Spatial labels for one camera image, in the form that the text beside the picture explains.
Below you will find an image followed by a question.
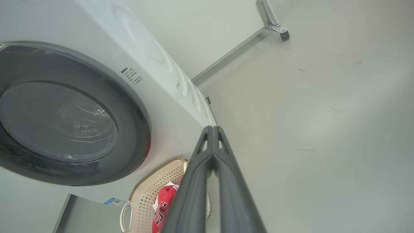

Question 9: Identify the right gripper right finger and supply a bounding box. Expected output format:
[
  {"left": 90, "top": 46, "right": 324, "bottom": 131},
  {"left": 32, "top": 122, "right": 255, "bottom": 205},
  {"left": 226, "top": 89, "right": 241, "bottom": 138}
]
[{"left": 212, "top": 126, "right": 267, "bottom": 233}]

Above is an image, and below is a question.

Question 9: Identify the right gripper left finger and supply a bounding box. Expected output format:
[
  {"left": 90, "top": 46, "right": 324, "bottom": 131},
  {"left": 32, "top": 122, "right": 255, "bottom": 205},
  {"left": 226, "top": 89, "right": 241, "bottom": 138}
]
[{"left": 162, "top": 126, "right": 214, "bottom": 233}]

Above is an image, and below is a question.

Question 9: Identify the red jersey with white trim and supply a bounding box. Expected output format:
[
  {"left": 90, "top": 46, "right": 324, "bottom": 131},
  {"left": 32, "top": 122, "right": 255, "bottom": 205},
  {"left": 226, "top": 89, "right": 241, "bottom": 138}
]
[{"left": 152, "top": 182, "right": 180, "bottom": 233}]

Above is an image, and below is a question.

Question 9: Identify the dark round washer door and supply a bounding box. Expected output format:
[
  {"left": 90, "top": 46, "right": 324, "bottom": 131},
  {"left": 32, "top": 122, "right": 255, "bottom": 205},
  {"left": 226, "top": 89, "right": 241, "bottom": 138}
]
[{"left": 0, "top": 40, "right": 152, "bottom": 187}]

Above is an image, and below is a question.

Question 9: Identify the cream perforated laundry basket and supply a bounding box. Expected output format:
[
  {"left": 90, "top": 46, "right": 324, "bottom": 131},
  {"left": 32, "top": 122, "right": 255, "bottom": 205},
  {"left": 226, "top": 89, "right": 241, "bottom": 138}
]
[{"left": 120, "top": 157, "right": 211, "bottom": 233}]

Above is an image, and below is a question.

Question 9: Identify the white front-load washing machine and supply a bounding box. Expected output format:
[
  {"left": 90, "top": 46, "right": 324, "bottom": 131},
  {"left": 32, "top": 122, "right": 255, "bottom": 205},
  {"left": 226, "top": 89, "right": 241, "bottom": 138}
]
[{"left": 0, "top": 0, "right": 217, "bottom": 233}]

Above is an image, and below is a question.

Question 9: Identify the blue white energy label sticker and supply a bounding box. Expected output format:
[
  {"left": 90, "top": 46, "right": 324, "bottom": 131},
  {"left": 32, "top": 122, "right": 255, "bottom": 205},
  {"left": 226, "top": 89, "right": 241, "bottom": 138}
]
[{"left": 103, "top": 197, "right": 127, "bottom": 208}]

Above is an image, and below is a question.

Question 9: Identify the grey metal frame with caster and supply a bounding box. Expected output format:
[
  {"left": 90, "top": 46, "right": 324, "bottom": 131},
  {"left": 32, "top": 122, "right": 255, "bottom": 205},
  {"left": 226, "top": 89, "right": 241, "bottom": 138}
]
[{"left": 191, "top": 0, "right": 290, "bottom": 86}]

